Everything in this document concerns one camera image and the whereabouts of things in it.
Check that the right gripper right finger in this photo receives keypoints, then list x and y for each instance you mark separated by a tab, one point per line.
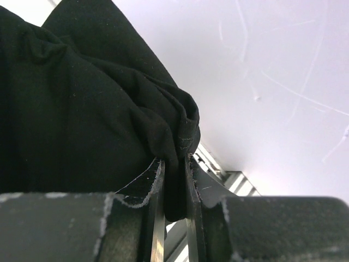
207	230

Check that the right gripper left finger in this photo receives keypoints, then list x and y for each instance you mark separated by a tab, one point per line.
132	227

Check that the right aluminium side rail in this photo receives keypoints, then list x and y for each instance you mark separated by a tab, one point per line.
176	246

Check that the black t shirt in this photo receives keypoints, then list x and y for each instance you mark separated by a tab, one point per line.
86	106

